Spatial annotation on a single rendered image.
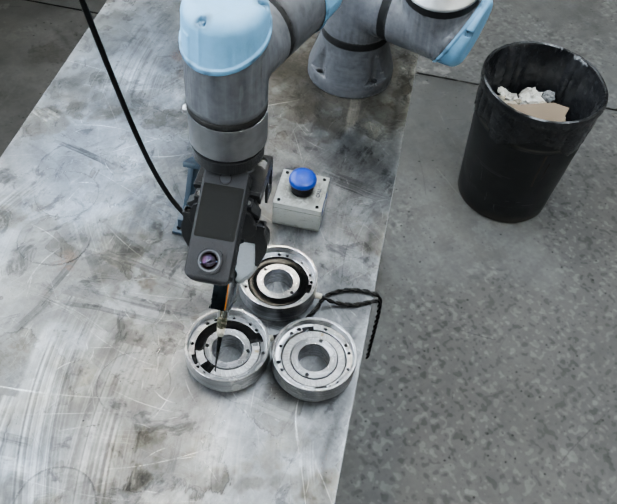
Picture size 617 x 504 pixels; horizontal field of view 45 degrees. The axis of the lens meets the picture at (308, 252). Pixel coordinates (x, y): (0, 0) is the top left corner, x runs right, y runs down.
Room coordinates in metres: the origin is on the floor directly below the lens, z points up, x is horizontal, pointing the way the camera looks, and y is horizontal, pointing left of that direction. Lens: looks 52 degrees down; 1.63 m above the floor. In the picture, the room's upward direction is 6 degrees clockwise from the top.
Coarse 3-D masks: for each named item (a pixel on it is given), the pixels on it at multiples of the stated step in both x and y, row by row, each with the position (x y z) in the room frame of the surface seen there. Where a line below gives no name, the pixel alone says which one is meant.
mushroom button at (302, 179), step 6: (300, 168) 0.75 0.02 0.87; (306, 168) 0.75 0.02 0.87; (294, 174) 0.74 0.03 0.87; (300, 174) 0.74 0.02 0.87; (306, 174) 0.74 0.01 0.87; (312, 174) 0.74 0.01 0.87; (294, 180) 0.73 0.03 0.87; (300, 180) 0.73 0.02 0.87; (306, 180) 0.73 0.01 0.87; (312, 180) 0.73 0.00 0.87; (294, 186) 0.72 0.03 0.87; (300, 186) 0.72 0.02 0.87; (306, 186) 0.72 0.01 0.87; (312, 186) 0.72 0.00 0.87
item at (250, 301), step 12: (276, 252) 0.63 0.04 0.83; (288, 252) 0.63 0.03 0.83; (300, 252) 0.62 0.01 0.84; (276, 264) 0.61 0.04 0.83; (300, 264) 0.61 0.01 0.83; (312, 264) 0.61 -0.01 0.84; (264, 276) 0.59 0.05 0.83; (276, 276) 0.60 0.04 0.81; (288, 276) 0.60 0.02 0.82; (312, 276) 0.59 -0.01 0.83; (240, 288) 0.56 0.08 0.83; (264, 288) 0.57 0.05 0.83; (312, 288) 0.57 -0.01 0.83; (252, 300) 0.54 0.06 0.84; (312, 300) 0.56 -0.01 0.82; (264, 312) 0.53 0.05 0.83; (276, 312) 0.53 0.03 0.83; (288, 312) 0.53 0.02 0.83; (300, 312) 0.54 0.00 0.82
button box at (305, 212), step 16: (288, 176) 0.76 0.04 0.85; (320, 176) 0.77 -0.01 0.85; (288, 192) 0.73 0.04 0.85; (304, 192) 0.73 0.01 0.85; (320, 192) 0.73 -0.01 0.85; (288, 208) 0.70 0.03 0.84; (304, 208) 0.70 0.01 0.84; (320, 208) 0.70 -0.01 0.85; (288, 224) 0.70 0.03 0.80; (304, 224) 0.70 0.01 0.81
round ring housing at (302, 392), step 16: (304, 320) 0.52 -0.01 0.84; (320, 320) 0.52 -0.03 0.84; (288, 336) 0.50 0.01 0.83; (336, 336) 0.50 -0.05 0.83; (272, 352) 0.46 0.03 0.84; (304, 352) 0.49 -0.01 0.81; (320, 352) 0.49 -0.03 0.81; (352, 352) 0.48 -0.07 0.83; (272, 368) 0.45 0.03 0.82; (352, 368) 0.45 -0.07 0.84; (288, 384) 0.43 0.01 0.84; (336, 384) 0.43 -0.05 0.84; (304, 400) 0.42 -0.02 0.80; (320, 400) 0.42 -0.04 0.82
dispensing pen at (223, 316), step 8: (216, 288) 0.48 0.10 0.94; (224, 288) 0.48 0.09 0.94; (216, 296) 0.48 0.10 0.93; (224, 296) 0.48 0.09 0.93; (216, 304) 0.47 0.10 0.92; (224, 304) 0.47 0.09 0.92; (224, 312) 0.48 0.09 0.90; (224, 320) 0.47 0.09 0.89; (224, 328) 0.47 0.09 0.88; (216, 352) 0.45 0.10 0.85; (216, 360) 0.44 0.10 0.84
